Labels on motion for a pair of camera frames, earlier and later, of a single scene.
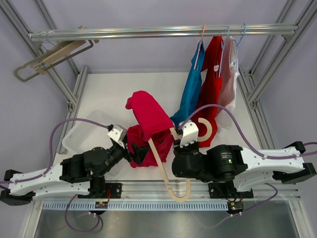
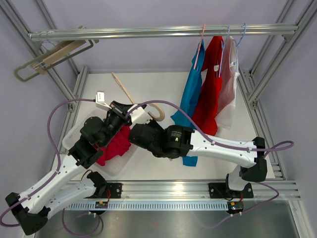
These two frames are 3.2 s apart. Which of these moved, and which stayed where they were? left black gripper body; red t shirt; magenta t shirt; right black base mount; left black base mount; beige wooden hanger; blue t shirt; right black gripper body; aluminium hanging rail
Moved: magenta t shirt; left black gripper body; right black gripper body; beige wooden hanger
Stayed: blue t shirt; right black base mount; red t shirt; left black base mount; aluminium hanging rail
